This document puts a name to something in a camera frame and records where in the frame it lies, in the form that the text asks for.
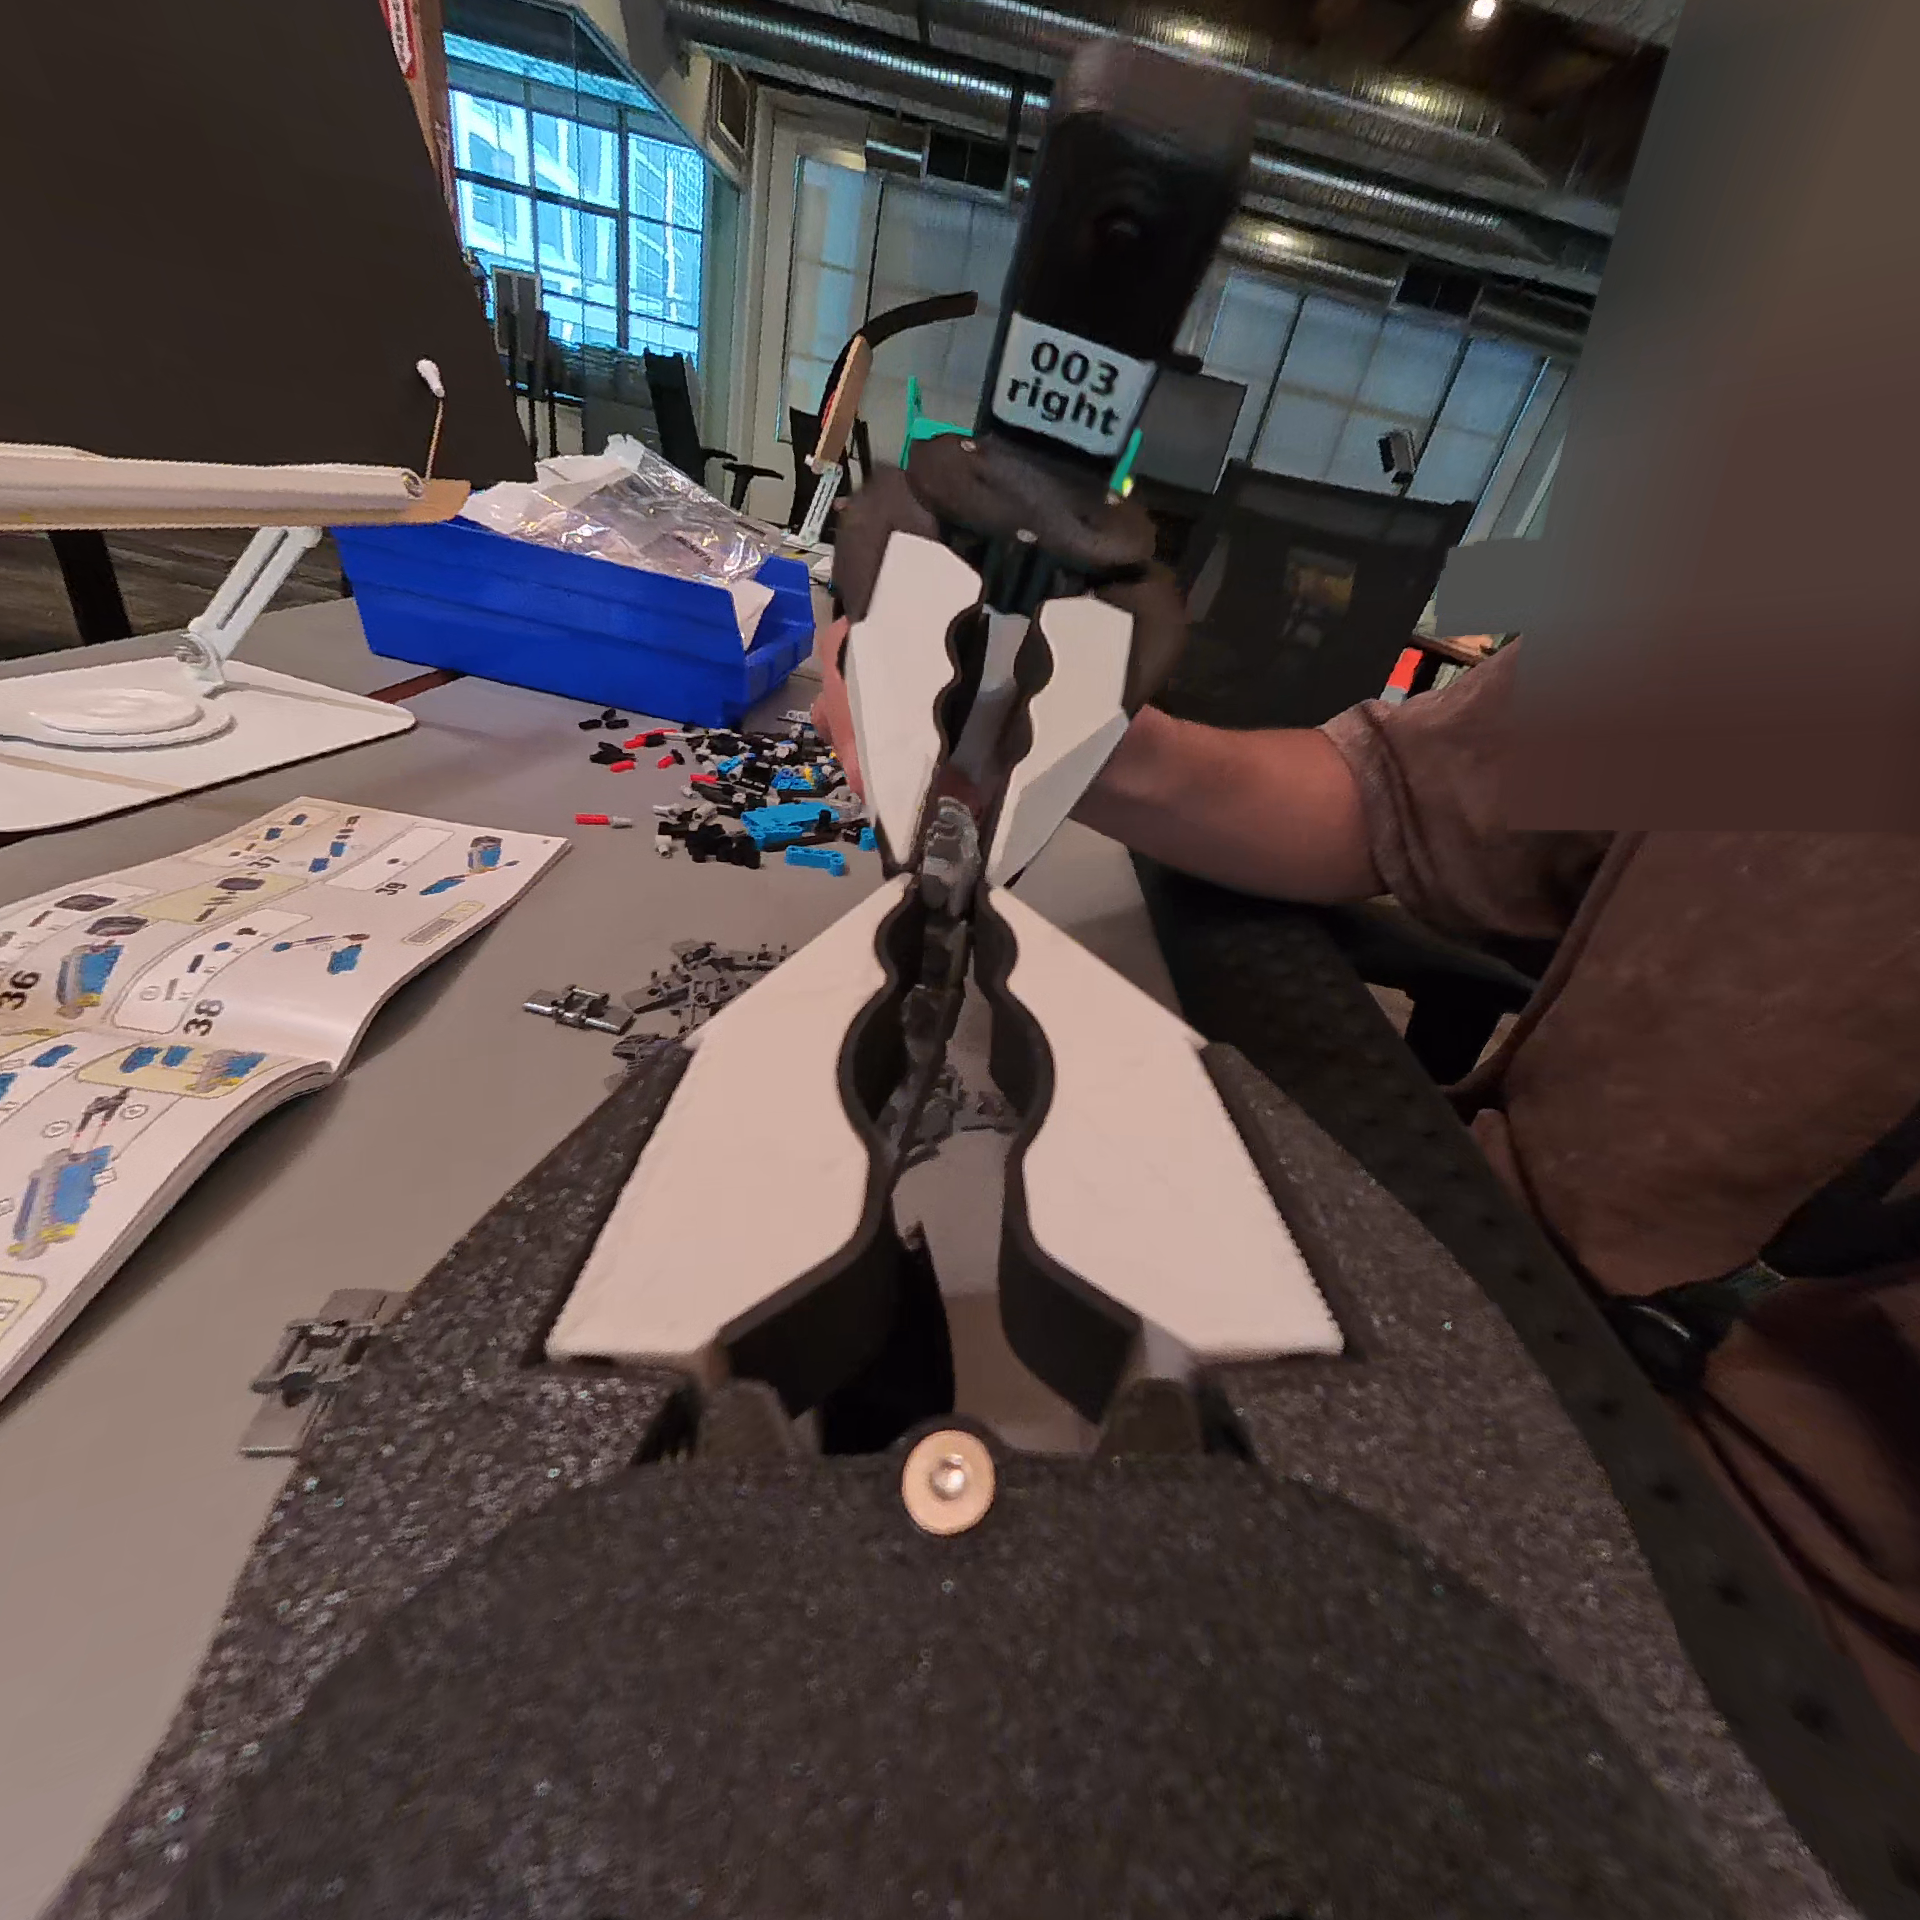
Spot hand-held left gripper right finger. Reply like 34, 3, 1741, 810
970, 885, 1345, 1420

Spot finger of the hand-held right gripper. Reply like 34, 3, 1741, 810
977, 596, 1141, 890
843, 527, 984, 880

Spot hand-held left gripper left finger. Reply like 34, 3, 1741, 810
544, 872, 921, 1420

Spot grey track link chain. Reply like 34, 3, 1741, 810
885, 796, 991, 1160

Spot pile of grey track links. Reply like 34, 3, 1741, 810
613, 936, 1021, 1146

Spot single grey track link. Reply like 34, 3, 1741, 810
238, 1287, 408, 1461

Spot grey desk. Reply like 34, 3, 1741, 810
0, 591, 1202, 1920

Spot person's right hand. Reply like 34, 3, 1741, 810
808, 622, 873, 789

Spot pile of small coloured bricks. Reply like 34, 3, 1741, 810
575, 703, 881, 878

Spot black perforated chair armrest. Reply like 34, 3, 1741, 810
1130, 855, 1920, 1920

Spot teal bin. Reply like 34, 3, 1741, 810
901, 374, 1151, 507

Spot wooden board stand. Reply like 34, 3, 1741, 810
786, 292, 986, 554

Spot clear plastic bags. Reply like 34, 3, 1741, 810
457, 434, 784, 626

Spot black office chair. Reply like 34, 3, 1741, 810
642, 347, 784, 515

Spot blue storage bin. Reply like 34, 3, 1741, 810
329, 509, 818, 731

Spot instruction booklet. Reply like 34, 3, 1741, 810
0, 796, 575, 1408

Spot white book stand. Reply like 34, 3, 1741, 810
0, 357, 477, 836

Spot black partition panel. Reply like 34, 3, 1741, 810
0, 0, 536, 484

